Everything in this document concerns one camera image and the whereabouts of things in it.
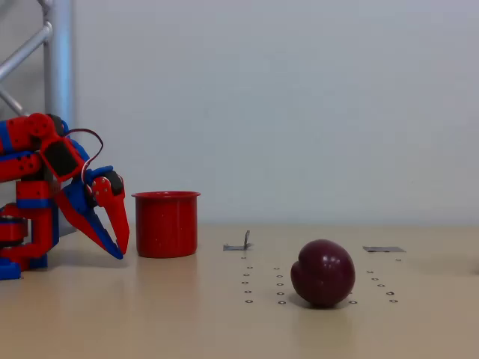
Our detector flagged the dark purple plum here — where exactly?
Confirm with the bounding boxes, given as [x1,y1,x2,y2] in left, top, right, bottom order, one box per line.
[290,239,356,309]

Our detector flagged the red plastic cup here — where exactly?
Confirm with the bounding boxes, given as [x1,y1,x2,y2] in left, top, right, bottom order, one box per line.
[131,191,202,259]

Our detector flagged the short diagonal metal tube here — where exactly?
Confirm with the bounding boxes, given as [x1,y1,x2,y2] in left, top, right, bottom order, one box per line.
[0,84,30,117]

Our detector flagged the vertical grey metal pole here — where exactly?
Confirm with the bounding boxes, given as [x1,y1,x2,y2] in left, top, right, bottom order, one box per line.
[43,0,79,239]

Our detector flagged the long diagonal metal tube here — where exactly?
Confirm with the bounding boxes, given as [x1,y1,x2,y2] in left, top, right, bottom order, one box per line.
[0,21,53,82]

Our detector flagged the flat grey metal plate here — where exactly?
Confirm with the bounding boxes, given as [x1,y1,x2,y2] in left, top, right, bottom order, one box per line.
[361,245,407,254]

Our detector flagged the red wrist cable loop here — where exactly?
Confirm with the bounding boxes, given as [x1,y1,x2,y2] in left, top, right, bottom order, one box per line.
[63,128,105,184]

